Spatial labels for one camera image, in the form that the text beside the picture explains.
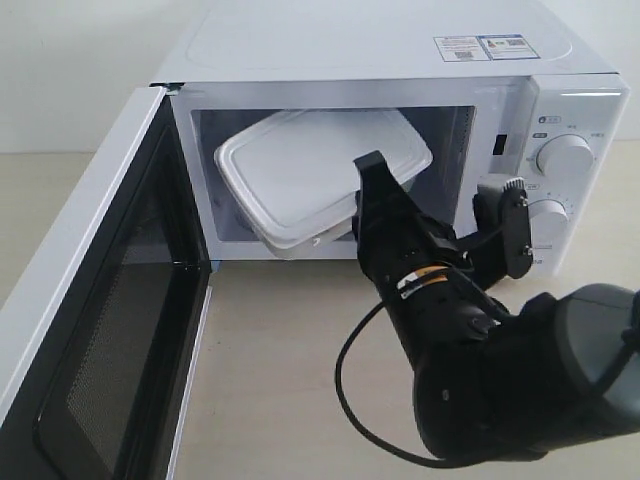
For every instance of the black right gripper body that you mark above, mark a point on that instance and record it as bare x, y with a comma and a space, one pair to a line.
430, 295

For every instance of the white plastic lidded container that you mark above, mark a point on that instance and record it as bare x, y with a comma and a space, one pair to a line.
293, 173

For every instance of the white microwave door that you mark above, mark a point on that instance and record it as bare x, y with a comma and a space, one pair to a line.
99, 336

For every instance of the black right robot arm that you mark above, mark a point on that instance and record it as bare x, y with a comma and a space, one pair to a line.
490, 385

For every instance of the white Midea microwave oven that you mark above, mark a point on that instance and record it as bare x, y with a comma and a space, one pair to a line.
485, 83

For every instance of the white lower timer knob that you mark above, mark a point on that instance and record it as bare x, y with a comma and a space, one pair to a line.
548, 218

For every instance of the white upper power knob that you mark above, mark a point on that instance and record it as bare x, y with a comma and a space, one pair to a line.
565, 156

